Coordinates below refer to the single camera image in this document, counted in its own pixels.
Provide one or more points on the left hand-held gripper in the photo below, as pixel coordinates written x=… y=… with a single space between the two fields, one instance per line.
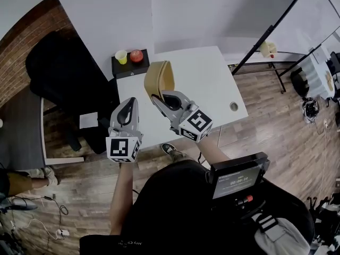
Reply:
x=122 y=149

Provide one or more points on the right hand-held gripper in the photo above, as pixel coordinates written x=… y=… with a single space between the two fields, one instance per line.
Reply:
x=195 y=123

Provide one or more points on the tan shallow bowl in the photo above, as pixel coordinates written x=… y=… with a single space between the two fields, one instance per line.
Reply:
x=154 y=78

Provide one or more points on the person's right forearm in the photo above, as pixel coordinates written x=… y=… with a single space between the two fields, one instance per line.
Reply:
x=212 y=150

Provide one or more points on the person's left forearm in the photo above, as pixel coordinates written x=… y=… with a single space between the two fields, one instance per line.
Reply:
x=122 y=195

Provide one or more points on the white paper sheet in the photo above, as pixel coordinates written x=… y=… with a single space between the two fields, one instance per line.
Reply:
x=89 y=119

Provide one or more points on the white table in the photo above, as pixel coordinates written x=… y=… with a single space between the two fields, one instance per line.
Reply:
x=207 y=84

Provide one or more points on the person's shoe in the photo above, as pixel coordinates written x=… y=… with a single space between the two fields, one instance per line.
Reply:
x=168 y=148

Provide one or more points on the black box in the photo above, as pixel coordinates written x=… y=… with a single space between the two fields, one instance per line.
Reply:
x=127 y=69

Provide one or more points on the red apple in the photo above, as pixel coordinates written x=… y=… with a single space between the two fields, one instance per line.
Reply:
x=136 y=56

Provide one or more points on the yellow paper cup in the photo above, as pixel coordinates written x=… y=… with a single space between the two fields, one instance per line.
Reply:
x=121 y=57

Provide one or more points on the black office chair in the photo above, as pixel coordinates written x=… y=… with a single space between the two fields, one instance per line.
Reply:
x=66 y=73

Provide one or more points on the black chest-mounted monitor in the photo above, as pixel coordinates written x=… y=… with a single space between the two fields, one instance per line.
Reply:
x=236 y=179

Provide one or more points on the dark desk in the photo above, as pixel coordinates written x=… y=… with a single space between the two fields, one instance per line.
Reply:
x=21 y=137

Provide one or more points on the cream plastic object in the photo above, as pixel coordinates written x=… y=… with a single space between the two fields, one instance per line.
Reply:
x=267 y=49

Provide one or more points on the black bag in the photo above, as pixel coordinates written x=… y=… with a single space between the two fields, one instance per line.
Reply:
x=298 y=81

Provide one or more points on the grey device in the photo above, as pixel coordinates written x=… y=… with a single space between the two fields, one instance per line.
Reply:
x=18 y=204

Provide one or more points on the white-clothed round table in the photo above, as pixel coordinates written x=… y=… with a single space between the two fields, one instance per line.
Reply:
x=317 y=76

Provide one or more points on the grey bag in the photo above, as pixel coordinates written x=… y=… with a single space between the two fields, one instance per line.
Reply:
x=281 y=238

